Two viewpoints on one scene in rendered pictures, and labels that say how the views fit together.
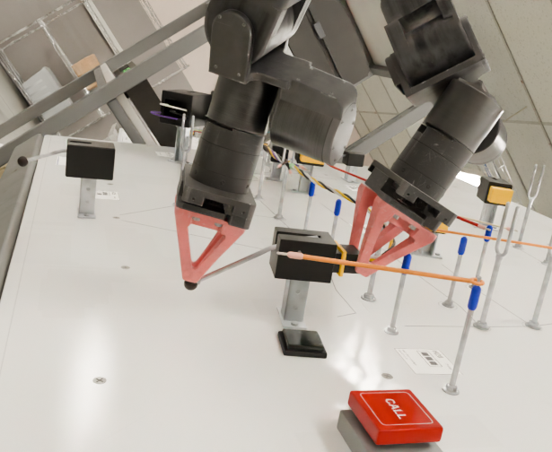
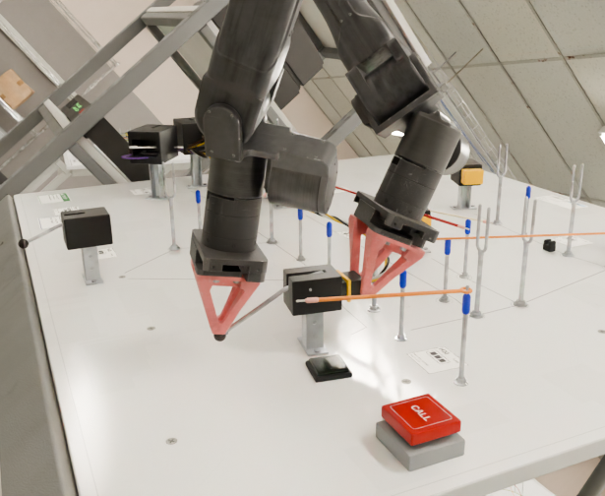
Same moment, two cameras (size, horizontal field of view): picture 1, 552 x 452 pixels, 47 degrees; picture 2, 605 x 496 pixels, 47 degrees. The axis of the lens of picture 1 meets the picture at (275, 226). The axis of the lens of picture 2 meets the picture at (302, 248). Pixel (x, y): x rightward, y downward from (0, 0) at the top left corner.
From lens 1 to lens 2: 15 cm
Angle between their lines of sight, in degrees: 6
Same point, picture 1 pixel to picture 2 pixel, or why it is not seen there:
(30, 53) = not seen: outside the picture
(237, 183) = (246, 243)
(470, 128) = (437, 155)
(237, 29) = (226, 119)
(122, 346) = (178, 405)
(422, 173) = (402, 201)
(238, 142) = (241, 209)
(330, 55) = not seen: hidden behind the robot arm
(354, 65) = (307, 60)
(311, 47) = not seen: hidden behind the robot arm
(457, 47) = (412, 85)
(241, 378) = (287, 411)
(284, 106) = (276, 172)
